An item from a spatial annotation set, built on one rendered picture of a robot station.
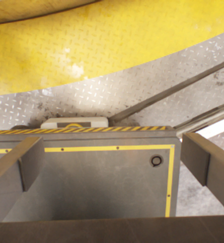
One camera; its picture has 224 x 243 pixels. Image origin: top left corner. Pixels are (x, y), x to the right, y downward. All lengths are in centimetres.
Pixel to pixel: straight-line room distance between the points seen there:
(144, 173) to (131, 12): 62
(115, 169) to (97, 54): 48
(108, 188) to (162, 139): 22
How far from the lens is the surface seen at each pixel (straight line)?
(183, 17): 89
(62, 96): 83
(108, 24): 82
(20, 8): 80
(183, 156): 17
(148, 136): 52
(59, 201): 64
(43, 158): 16
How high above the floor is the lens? 80
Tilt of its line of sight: 75 degrees down
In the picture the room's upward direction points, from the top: 176 degrees clockwise
